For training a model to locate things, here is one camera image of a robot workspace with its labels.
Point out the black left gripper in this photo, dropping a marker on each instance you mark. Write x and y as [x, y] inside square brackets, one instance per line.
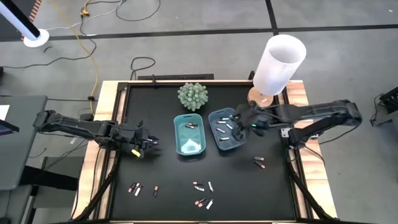
[135, 141]

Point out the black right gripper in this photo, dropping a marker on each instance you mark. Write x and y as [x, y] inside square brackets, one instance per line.
[255, 112]

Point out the blue plastic bin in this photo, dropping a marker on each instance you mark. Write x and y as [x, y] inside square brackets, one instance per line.
[217, 137]

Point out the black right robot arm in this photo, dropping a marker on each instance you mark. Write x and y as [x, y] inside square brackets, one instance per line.
[326, 110]

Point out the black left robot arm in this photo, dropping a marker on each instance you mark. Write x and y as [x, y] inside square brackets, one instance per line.
[77, 127]

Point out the teal plastic bin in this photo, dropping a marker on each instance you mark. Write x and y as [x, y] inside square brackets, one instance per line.
[189, 143]

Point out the potted green succulent plant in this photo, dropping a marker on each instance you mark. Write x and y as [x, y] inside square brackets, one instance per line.
[192, 96]

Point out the white shade table lamp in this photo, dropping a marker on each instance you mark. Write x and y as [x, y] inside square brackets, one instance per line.
[280, 65]

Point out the grey desk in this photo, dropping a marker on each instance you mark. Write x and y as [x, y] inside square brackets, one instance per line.
[21, 149]

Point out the dark tablet device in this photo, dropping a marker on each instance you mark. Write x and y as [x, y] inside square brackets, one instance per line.
[7, 128]

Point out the white paper sheet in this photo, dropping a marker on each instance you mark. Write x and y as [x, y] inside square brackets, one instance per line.
[3, 112]

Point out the pole with round white base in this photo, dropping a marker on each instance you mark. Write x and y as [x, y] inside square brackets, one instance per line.
[35, 38]

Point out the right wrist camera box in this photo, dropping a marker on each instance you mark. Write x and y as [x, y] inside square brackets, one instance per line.
[258, 126]

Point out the black metal table frame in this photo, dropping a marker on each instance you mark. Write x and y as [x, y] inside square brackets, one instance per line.
[97, 188]

